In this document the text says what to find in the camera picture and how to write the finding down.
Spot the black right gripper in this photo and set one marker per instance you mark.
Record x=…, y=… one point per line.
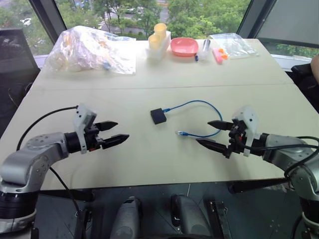
x=235, y=139

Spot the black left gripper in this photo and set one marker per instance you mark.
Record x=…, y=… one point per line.
x=93, y=139

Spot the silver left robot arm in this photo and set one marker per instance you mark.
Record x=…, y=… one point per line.
x=30, y=161

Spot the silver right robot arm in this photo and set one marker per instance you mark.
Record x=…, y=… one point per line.
x=296, y=159

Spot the small black box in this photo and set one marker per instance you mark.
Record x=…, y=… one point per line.
x=158, y=116

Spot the blue marker pen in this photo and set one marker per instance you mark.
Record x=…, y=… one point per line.
x=196, y=57

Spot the orange small clip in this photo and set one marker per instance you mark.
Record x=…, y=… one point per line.
x=223, y=53

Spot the dark rounded robot leg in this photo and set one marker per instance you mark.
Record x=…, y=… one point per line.
x=185, y=216

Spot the large clear plastic bag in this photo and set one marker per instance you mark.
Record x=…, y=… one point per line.
x=87, y=49

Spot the clear plastic cup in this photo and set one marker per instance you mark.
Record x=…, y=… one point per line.
x=206, y=48

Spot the grey rounded robot leg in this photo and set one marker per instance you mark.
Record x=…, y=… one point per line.
x=128, y=219

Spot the small clear plastic bag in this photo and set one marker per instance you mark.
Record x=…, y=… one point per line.
x=234, y=46

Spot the pink plastic bowl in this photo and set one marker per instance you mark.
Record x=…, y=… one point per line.
x=184, y=46

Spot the white rectangular holder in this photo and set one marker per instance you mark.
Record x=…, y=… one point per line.
x=158, y=47

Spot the short yellow cup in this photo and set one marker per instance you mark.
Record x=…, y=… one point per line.
x=154, y=41

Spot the black office chair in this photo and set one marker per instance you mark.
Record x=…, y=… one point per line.
x=305, y=82

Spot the tall yellow cup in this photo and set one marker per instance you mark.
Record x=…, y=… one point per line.
x=160, y=30

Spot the black monitor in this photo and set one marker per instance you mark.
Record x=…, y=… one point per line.
x=15, y=52

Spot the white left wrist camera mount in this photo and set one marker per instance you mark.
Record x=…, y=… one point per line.
x=83, y=119

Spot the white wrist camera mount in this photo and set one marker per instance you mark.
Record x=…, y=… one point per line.
x=83, y=119
x=249, y=124

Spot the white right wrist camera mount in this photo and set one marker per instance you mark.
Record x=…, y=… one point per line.
x=249, y=124

